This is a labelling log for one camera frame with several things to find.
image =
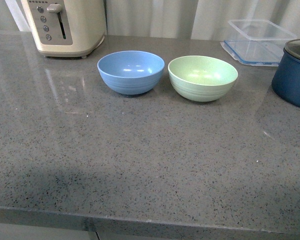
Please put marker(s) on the light green plastic bowl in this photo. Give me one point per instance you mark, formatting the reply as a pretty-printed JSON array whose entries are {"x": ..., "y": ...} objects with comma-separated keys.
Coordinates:
[{"x": 201, "y": 78}]

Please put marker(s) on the clear plastic food container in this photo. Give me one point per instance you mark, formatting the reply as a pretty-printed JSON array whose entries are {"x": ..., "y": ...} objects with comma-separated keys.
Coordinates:
[{"x": 256, "y": 42}]

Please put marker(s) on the white pleated curtain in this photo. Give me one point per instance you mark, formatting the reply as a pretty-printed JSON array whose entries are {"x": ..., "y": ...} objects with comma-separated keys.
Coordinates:
[{"x": 194, "y": 19}]

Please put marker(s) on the cream two-slot toaster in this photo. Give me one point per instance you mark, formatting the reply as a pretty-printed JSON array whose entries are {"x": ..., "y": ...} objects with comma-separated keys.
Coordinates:
[{"x": 66, "y": 28}]

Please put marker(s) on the dark blue saucepan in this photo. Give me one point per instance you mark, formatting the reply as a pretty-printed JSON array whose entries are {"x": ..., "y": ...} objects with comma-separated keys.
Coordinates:
[{"x": 286, "y": 80}]

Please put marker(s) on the blue plastic bowl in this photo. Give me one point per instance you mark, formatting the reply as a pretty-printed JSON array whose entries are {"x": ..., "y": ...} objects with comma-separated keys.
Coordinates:
[{"x": 131, "y": 72}]

